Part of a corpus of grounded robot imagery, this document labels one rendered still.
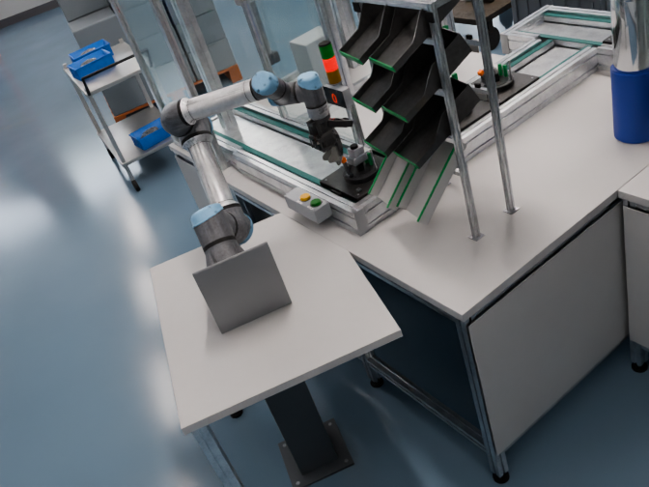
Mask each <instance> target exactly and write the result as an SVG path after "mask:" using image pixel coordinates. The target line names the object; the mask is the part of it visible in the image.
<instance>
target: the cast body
mask: <svg viewBox="0 0 649 487"><path fill-rule="evenodd" d="M347 150H348V153H349V158H350V159H349V160H348V164H350V165H353V166H357V165H358V164H360V163H361V162H363V161H364V160H366V159H367V158H368V157H367V153H369V152H368V150H366V151H364V148H363V146H362V145H359V144H357V143H353V144H352V145H351V146H350V148H348V149H347Z"/></svg>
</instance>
